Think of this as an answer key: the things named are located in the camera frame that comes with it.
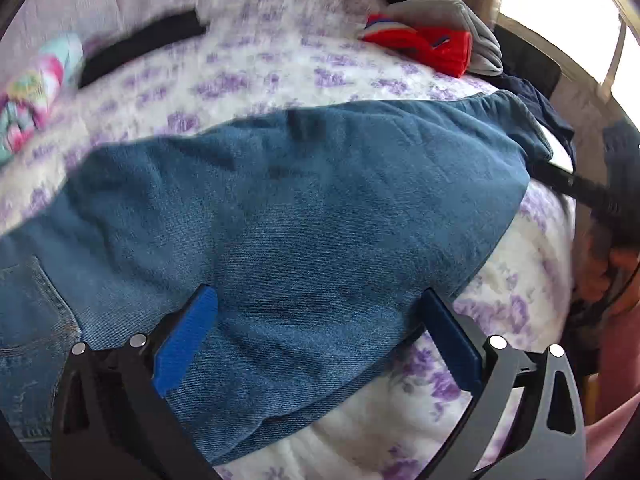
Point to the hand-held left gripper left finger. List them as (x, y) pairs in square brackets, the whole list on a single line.
[(182, 345)]

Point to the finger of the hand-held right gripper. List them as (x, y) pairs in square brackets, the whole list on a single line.
[(575, 186)]

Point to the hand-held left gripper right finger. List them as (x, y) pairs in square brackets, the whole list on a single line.
[(450, 345)]

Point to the blue denim pants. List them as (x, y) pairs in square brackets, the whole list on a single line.
[(280, 220)]

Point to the person's right forearm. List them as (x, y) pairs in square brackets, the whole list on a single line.
[(617, 385)]

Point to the black folded pants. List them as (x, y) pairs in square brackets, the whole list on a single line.
[(140, 42)]

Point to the person's right hand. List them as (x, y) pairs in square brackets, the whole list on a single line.
[(597, 272)]

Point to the dark navy garment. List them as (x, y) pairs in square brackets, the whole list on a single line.
[(545, 110)]

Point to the black bed end board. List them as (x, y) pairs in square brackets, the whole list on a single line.
[(530, 57)]

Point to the window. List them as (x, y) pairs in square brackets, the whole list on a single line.
[(560, 0)]

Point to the grey garment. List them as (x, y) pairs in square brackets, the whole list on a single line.
[(465, 17)]

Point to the red garment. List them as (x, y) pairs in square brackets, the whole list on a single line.
[(425, 45)]

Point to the purple floral bed sheet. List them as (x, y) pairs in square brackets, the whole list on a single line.
[(280, 70)]

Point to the floral folded quilt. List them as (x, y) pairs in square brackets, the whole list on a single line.
[(35, 85)]

